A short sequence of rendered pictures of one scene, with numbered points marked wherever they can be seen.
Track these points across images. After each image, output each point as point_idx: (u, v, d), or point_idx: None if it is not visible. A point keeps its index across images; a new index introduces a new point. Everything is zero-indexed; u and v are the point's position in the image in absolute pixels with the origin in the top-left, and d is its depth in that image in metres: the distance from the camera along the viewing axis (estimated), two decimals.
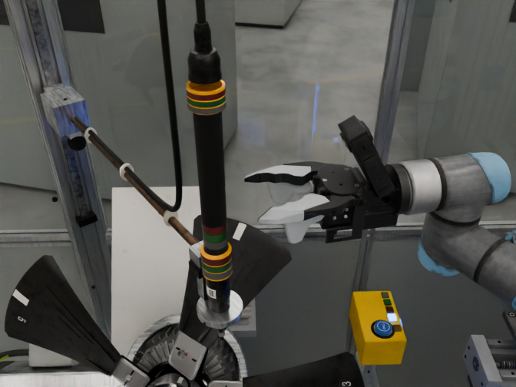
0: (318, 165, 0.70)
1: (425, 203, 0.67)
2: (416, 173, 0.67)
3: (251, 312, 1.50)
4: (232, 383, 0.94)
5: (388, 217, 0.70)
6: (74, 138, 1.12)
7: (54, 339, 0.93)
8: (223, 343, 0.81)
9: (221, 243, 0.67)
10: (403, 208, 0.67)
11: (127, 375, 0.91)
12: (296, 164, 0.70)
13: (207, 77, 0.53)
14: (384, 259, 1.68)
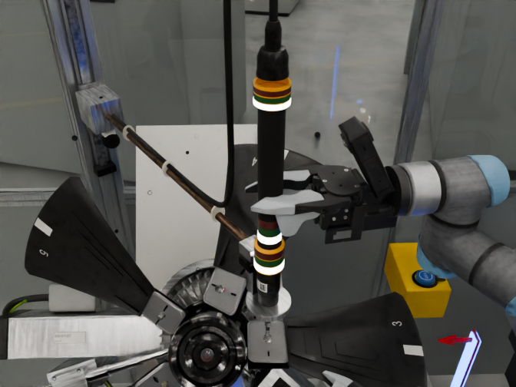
0: (315, 167, 0.70)
1: (425, 204, 0.67)
2: (416, 175, 0.67)
3: None
4: (272, 323, 0.86)
5: (388, 219, 0.70)
6: (108, 136, 1.13)
7: (79, 275, 0.85)
8: (267, 333, 0.82)
9: (276, 238, 0.68)
10: (402, 210, 0.68)
11: (159, 312, 0.83)
12: (293, 169, 0.69)
13: (276, 74, 0.54)
14: (413, 221, 1.60)
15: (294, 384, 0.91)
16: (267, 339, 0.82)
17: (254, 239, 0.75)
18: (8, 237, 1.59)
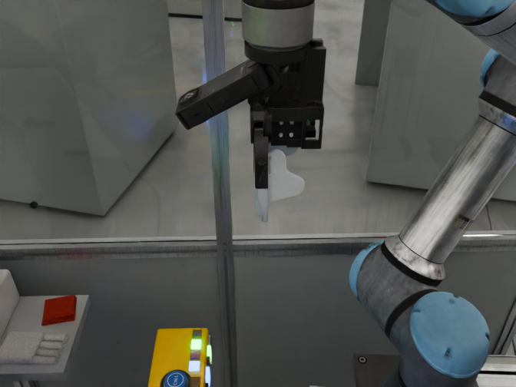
0: None
1: (280, 31, 0.50)
2: (246, 34, 0.52)
3: (66, 348, 1.20)
4: None
5: (310, 61, 0.53)
6: None
7: None
8: None
9: None
10: (286, 59, 0.51)
11: None
12: None
13: None
14: (251, 279, 1.38)
15: None
16: None
17: None
18: None
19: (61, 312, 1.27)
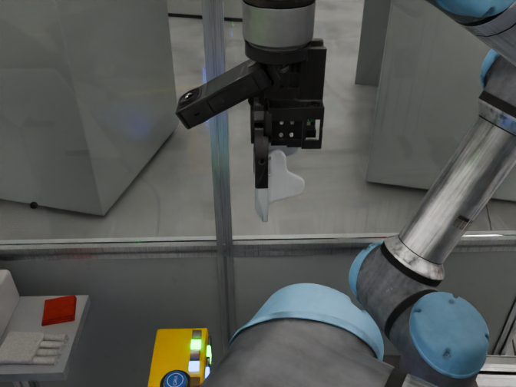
0: None
1: (281, 31, 0.50)
2: (246, 34, 0.52)
3: (66, 348, 1.20)
4: None
5: (310, 61, 0.53)
6: None
7: None
8: None
9: None
10: (286, 59, 0.52)
11: None
12: None
13: None
14: (251, 279, 1.38)
15: None
16: None
17: None
18: None
19: (61, 312, 1.27)
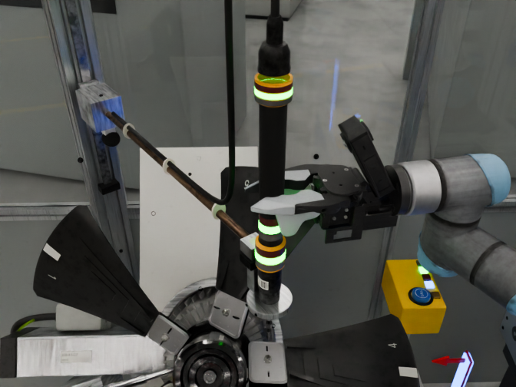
0: (315, 167, 0.70)
1: (425, 203, 0.67)
2: (416, 174, 0.67)
3: None
4: None
5: (388, 218, 0.70)
6: (108, 134, 1.13)
7: (236, 223, 0.90)
8: (267, 335, 0.82)
9: (277, 235, 0.68)
10: (403, 209, 0.67)
11: (228, 309, 0.87)
12: (293, 169, 0.69)
13: (278, 71, 0.54)
14: (410, 235, 1.63)
15: None
16: None
17: (255, 237, 0.75)
18: (13, 250, 1.62)
19: None
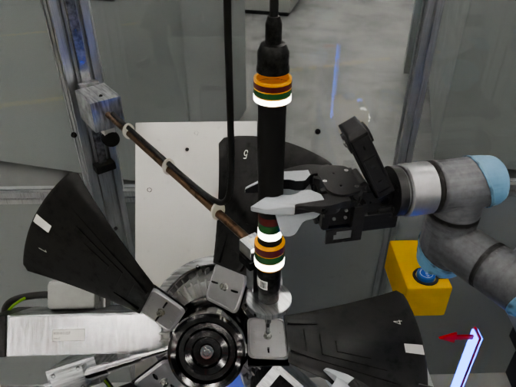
0: (315, 167, 0.70)
1: (425, 204, 0.67)
2: (416, 175, 0.67)
3: None
4: None
5: (388, 219, 0.70)
6: (107, 134, 1.13)
7: (235, 194, 0.86)
8: (267, 333, 0.81)
9: (276, 235, 0.68)
10: (402, 210, 0.68)
11: (226, 283, 0.83)
12: (293, 169, 0.69)
13: (277, 71, 0.54)
14: (414, 219, 1.60)
15: (294, 382, 0.91)
16: None
17: (254, 237, 0.75)
18: (7, 236, 1.59)
19: None
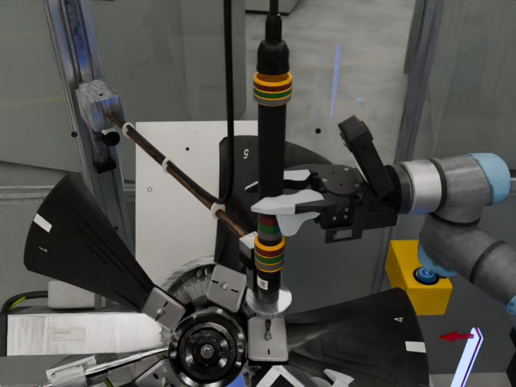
0: (315, 167, 0.70)
1: (425, 203, 0.67)
2: (416, 173, 0.67)
3: None
4: None
5: (388, 217, 0.70)
6: (108, 133, 1.13)
7: (236, 193, 0.86)
8: None
9: (276, 234, 0.68)
10: (403, 208, 0.67)
11: (226, 283, 0.83)
12: (293, 169, 0.69)
13: (277, 69, 0.54)
14: (414, 219, 1.60)
15: (295, 381, 0.91)
16: None
17: (254, 236, 0.75)
18: (7, 236, 1.59)
19: None
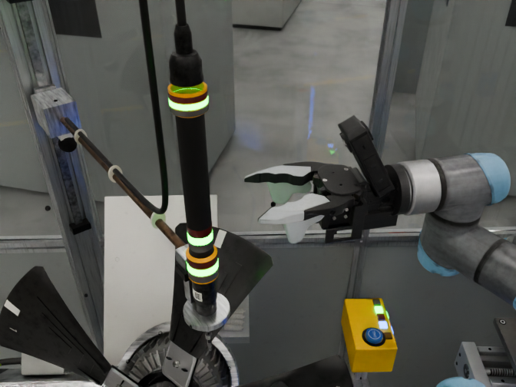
0: (318, 165, 0.70)
1: (425, 203, 0.67)
2: (416, 173, 0.67)
3: (245, 319, 1.51)
4: None
5: (388, 217, 0.70)
6: (64, 140, 1.12)
7: None
8: (210, 348, 0.81)
9: (206, 246, 0.67)
10: (403, 208, 0.68)
11: (178, 361, 0.92)
12: (296, 164, 0.70)
13: (188, 81, 0.53)
14: (378, 266, 1.69)
15: None
16: None
17: None
18: None
19: None
